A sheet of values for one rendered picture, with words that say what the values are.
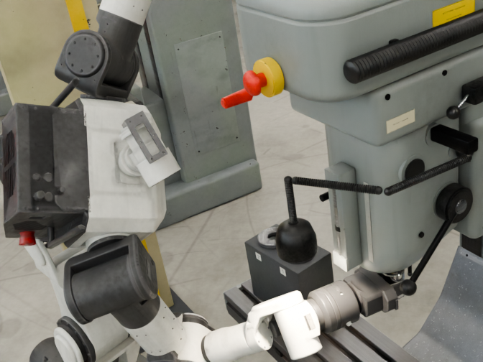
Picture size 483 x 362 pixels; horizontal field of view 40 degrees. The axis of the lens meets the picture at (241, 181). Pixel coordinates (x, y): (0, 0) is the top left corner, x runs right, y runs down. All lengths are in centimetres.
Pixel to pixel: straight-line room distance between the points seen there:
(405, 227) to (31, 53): 182
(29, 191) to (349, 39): 60
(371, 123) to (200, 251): 281
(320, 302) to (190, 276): 234
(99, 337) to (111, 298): 53
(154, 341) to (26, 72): 158
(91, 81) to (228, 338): 57
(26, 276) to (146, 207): 281
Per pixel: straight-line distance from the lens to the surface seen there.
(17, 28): 267
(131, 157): 122
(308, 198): 410
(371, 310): 137
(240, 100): 113
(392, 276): 139
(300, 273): 171
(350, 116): 108
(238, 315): 197
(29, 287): 393
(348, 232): 124
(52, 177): 121
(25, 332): 362
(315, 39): 95
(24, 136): 122
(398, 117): 107
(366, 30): 97
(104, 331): 175
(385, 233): 122
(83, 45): 130
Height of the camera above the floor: 213
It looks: 29 degrees down
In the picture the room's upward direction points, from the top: 10 degrees counter-clockwise
